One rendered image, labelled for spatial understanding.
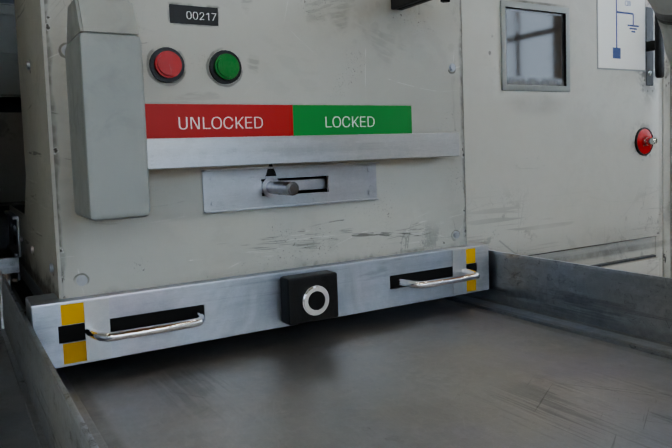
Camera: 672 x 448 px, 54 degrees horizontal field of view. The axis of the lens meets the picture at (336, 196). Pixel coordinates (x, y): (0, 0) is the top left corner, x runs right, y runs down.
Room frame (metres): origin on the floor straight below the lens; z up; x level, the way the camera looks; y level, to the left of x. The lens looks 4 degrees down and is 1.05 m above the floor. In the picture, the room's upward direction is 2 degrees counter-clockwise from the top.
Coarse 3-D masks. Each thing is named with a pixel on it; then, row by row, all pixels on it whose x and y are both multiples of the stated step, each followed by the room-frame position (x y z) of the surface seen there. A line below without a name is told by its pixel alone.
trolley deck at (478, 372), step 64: (320, 320) 0.79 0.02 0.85; (384, 320) 0.78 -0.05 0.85; (448, 320) 0.77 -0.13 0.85; (512, 320) 0.76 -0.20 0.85; (0, 384) 0.60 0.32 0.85; (128, 384) 0.59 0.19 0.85; (192, 384) 0.58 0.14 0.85; (256, 384) 0.57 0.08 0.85; (320, 384) 0.57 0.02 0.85; (384, 384) 0.56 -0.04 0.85; (448, 384) 0.56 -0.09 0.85; (512, 384) 0.55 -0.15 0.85; (576, 384) 0.55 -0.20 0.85; (640, 384) 0.54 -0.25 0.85
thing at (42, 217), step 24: (24, 0) 0.70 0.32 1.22; (24, 24) 0.71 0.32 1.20; (24, 48) 0.72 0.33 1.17; (24, 72) 0.73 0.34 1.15; (24, 96) 0.75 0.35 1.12; (48, 96) 0.59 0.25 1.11; (24, 120) 0.76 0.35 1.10; (48, 120) 0.59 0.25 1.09; (24, 144) 0.78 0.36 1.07; (48, 144) 0.60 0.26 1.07; (48, 168) 0.61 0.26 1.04; (48, 192) 0.62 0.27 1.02; (312, 192) 0.75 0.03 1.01; (24, 216) 0.83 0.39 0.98; (48, 216) 0.63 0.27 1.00; (24, 240) 0.85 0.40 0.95; (48, 240) 0.64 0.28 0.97; (24, 264) 0.86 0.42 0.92; (48, 264) 0.65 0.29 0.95; (48, 288) 0.66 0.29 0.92
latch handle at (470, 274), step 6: (462, 270) 0.82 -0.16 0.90; (468, 270) 0.81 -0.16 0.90; (456, 276) 0.77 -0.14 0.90; (462, 276) 0.77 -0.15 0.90; (468, 276) 0.77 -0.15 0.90; (474, 276) 0.78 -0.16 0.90; (396, 282) 0.77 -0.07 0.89; (402, 282) 0.76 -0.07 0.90; (408, 282) 0.75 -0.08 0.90; (414, 282) 0.75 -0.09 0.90; (420, 282) 0.74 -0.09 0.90; (426, 282) 0.74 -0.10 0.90; (432, 282) 0.75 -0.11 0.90; (438, 282) 0.75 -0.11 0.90; (444, 282) 0.76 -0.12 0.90; (450, 282) 0.76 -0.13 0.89; (456, 282) 0.77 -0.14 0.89
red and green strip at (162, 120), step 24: (168, 120) 0.65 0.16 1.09; (192, 120) 0.66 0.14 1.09; (216, 120) 0.67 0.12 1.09; (240, 120) 0.69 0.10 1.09; (264, 120) 0.70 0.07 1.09; (288, 120) 0.71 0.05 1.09; (312, 120) 0.73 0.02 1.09; (336, 120) 0.74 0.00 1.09; (360, 120) 0.76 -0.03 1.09; (384, 120) 0.78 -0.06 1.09; (408, 120) 0.80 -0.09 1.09
